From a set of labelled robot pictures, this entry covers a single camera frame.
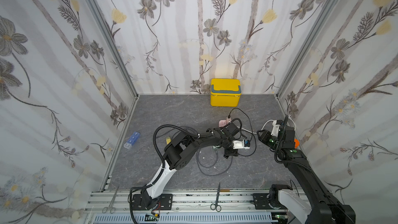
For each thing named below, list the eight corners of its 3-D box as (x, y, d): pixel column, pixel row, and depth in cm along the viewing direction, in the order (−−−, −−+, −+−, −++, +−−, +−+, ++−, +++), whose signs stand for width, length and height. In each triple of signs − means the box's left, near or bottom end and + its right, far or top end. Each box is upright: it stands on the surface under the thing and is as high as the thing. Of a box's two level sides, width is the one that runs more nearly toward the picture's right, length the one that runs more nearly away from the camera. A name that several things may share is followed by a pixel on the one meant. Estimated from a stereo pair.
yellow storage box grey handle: (210, 108, 115) (212, 94, 103) (210, 91, 127) (211, 76, 115) (238, 108, 115) (242, 94, 103) (235, 91, 127) (238, 77, 115)
